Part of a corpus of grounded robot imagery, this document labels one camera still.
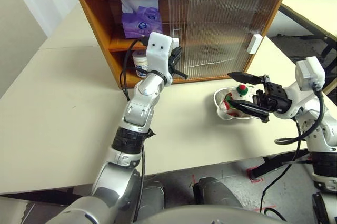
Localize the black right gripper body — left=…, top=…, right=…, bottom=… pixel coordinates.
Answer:
left=252, top=74, right=292, bottom=116

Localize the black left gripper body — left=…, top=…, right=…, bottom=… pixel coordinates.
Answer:
left=167, top=53, right=180, bottom=74

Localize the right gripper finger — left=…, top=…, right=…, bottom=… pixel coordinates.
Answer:
left=227, top=70, right=265, bottom=86
left=231, top=100, right=270, bottom=124

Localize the white plush toy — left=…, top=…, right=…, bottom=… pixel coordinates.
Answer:
left=220, top=84, right=257, bottom=118

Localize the white plastic bottle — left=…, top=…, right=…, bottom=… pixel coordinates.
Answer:
left=132, top=50, right=148, bottom=79

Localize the ribbed clear sliding door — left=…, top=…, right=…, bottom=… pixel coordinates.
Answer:
left=161, top=0, right=280, bottom=80
left=168, top=0, right=281, bottom=79

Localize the purple tissue pack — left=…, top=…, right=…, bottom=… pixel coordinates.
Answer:
left=120, top=0, right=164, bottom=39

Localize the white bowl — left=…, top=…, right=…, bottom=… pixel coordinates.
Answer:
left=213, top=86, right=266, bottom=121

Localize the black table foot bar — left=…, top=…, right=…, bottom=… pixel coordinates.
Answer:
left=251, top=155, right=314, bottom=179

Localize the grey robot right leg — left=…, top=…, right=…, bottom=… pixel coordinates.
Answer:
left=193, top=177, right=243, bottom=208

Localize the grey robot leg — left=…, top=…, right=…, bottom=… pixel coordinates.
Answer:
left=136, top=180, right=165, bottom=210
left=193, top=177, right=243, bottom=208

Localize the grey robot torso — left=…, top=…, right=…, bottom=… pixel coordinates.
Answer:
left=134, top=204, right=288, bottom=224

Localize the grey robot left leg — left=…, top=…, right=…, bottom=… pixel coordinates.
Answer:
left=136, top=180, right=165, bottom=210

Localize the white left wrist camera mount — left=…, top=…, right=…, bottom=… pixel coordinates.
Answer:
left=146, top=32, right=174, bottom=83

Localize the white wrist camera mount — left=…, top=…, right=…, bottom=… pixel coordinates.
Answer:
left=146, top=32, right=174, bottom=83
left=284, top=56, right=327, bottom=118

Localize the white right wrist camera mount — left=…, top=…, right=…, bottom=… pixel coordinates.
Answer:
left=284, top=56, right=327, bottom=118

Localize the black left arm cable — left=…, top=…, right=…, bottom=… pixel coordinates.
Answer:
left=119, top=37, right=151, bottom=222

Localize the black metal table frame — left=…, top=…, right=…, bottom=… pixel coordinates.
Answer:
left=278, top=4, right=337, bottom=96

